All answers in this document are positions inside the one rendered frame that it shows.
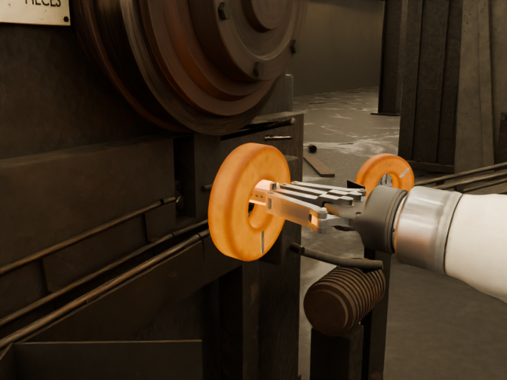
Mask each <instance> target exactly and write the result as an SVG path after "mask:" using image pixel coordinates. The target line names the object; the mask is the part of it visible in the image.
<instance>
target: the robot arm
mask: <svg viewBox="0 0 507 380"><path fill-rule="evenodd" d="M366 193H367V190H365V189H363V188H360V189H359V188H340V187H334V186H328V185H317V184H311V183H304V182H297V181H294V182H292V183H291V185H290V184H287V183H282V184H280V186H279V183H278V182H271V181H267V180H262V181H260V182H259V183H258V184H257V185H256V187H255V188H254V190H253V192H252V194H251V196H250V201H249V202H252V203H255V204H262V205H265V206H266V212H267V213H271V214H272V215H275V216H279V217H281V218H283V219H287V220H289V221H291V222H295V223H297V224H300V225H304V226H305V227H308V228H310V229H311V230H313V231H314V232H316V233H318V234H325V233H326V227H328V226H333V227H334V228H335V229H337V230H340V231H357V232H358V233H359V234H360V236H361V242H362V244H363V245H364V246H365V247H366V248H368V249H372V250H377V251H380V252H384V253H389V254H394V253H395V255H396V258H397V260H398V261H399V262H400V263H401V264H405V265H411V266H414V267H417V268H422V269H425V270H429V271H433V272H435V273H437V274H445V275H447V276H450V277H454V278H456V279H458V280H461V281H463V282H465V283H467V284H468V285H469V286H471V287H473V288H475V289H476V290H478V291H480V292H482V293H485V294H487V295H489V296H493V297H496V298H498V299H500V300H502V301H503V302H505V303H507V195H498V194H491V195H464V194H461V193H460V192H448V191H444V190H439V189H435V188H427V187H422V186H415V187H413V188H412V189H411V190H410V191H409V192H408V191H407V190H404V189H400V188H392V187H388V186H384V185H378V186H377V187H375V188H374V189H373V190H372V191H371V192H370V194H369V195H368V197H366Z"/></svg>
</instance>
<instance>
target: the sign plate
mask: <svg viewBox="0 0 507 380"><path fill-rule="evenodd" d="M0 23H14V24H29V25H45V26H70V16H69V0H0Z"/></svg>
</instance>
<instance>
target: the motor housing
mask: <svg viewBox="0 0 507 380"><path fill-rule="evenodd" d="M385 289H386V280H385V277H384V274H383V272H382V271H381V269H380V270H378V271H373V272H370V273H366V274H365V273H364V272H363V271H362V268H350V267H340V266H337V267H335V268H334V269H332V270H331V271H329V272H328V273H327V274H326V275H325V276H323V277H322V278H320V279H319V280H317V281H316V282H315V283H313V285H311V286H310V288H308V290H307V292H306V294H305V297H304V300H303V308H304V312H305V315H306V318H307V320H308V321H309V322H310V324H311V325H312V328H311V354H310V380H361V367H362V353H363V338H364V326H363V325H360V324H358V323H359V322H360V321H361V320H362V319H363V318H364V317H365V316H366V315H367V314H368V313H369V312H370V311H371V310H372V308H373V307H374V306H375V305H376V304H377V303H378V302H379V301H380V300H381V299H382V297H383V295H384V292H385Z"/></svg>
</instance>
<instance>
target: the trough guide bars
mask: <svg viewBox="0 0 507 380"><path fill-rule="evenodd" d="M502 167H507V162H505V163H502V164H496V165H492V166H489V167H482V168H479V169H475V170H469V171H466V172H461V173H455V174H452V175H449V176H442V177H438V178H435V179H429V180H425V181H422V182H415V183H414V187H415V186H423V185H429V184H432V183H436V185H434V186H431V187H428V188H435V189H439V190H446V189H449V188H455V190H453V191H451V192H460V193H461V194H463V193H465V192H470V191H474V190H477V189H480V188H486V187H490V186H493V185H499V184H502V183H506V182H507V178H505V179H498V180H495V181H492V182H486V183H482V184H479V185H474V186H469V187H466V188H463V186H464V185H468V184H472V183H475V182H480V181H484V180H488V179H493V178H497V177H501V176H506V175H507V169H506V170H500V171H496V172H492V173H487V174H483V175H480V176H473V177H470V178H467V179H461V180H457V181H453V182H448V183H444V181H446V180H449V179H455V178H459V177H463V176H468V175H472V174H476V173H482V172H485V171H489V170H495V169H499V168H502Z"/></svg>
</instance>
